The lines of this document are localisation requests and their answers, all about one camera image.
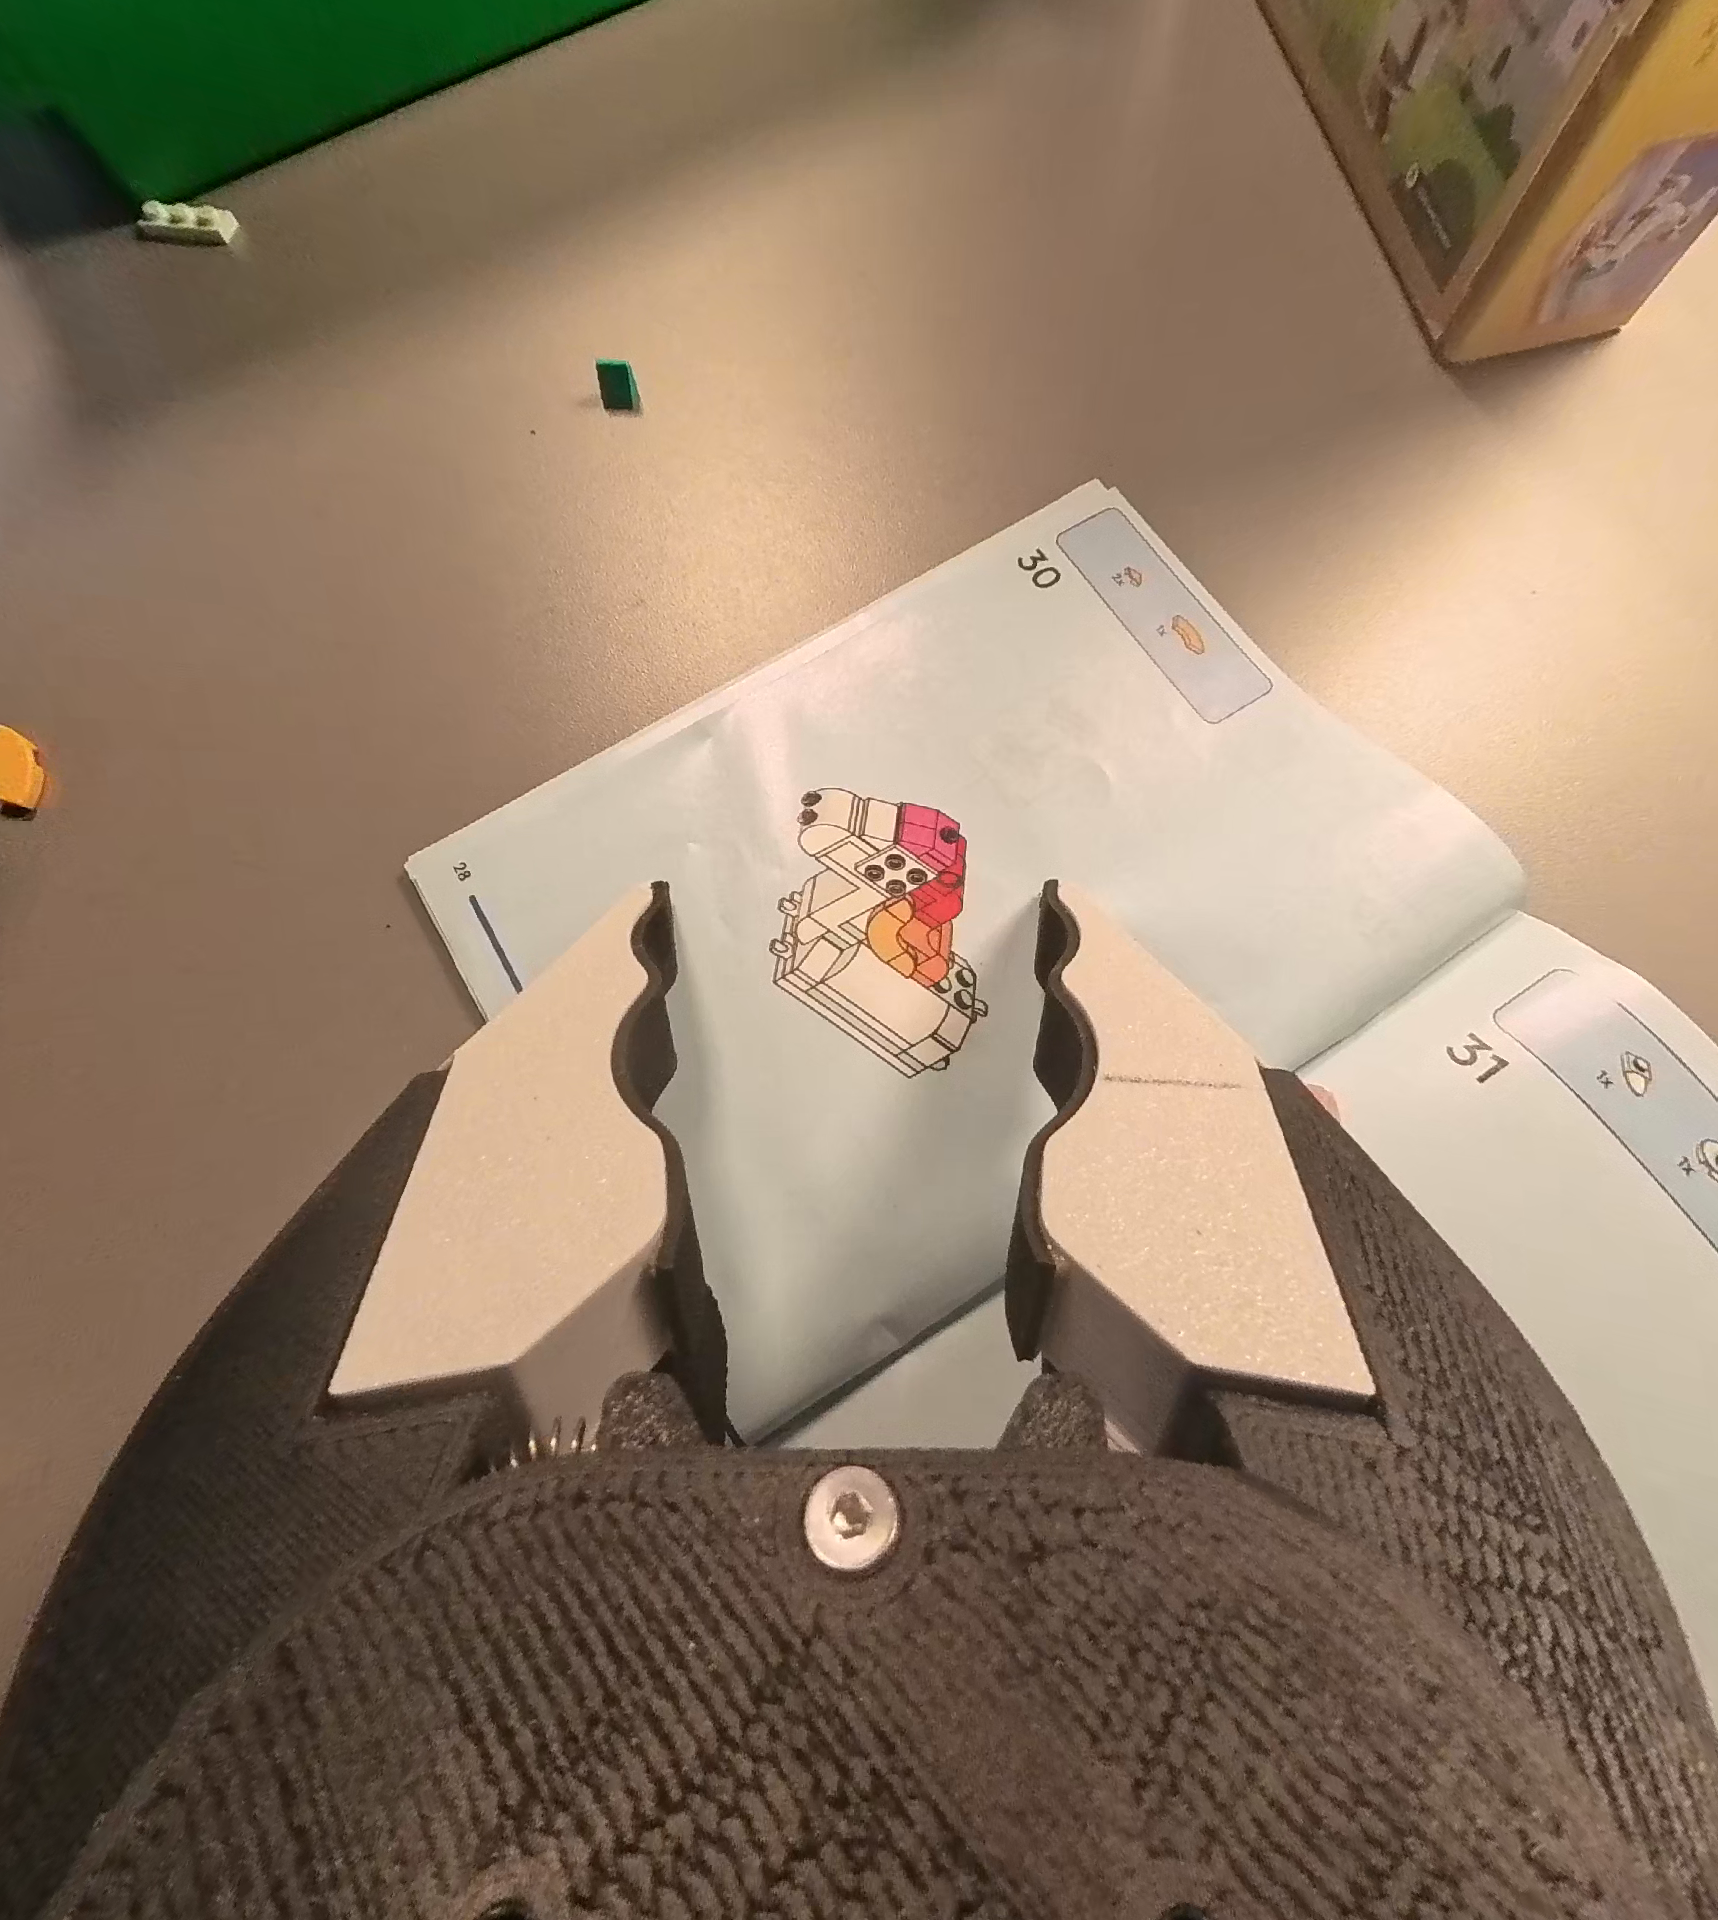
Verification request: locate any light blue instruction booklet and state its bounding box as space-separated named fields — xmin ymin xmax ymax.
xmin=405 ymin=477 xmax=1718 ymax=1920

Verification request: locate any yellow lego box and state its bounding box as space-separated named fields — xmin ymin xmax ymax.
xmin=1256 ymin=0 xmax=1718 ymax=366

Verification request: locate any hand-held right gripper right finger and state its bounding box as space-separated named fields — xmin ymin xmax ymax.
xmin=1007 ymin=879 xmax=1382 ymax=1451

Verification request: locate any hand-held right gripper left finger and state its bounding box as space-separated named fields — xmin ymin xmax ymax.
xmin=322 ymin=883 xmax=742 ymax=1442

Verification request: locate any green plastic bin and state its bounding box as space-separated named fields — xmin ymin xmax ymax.
xmin=0 ymin=0 xmax=652 ymax=205

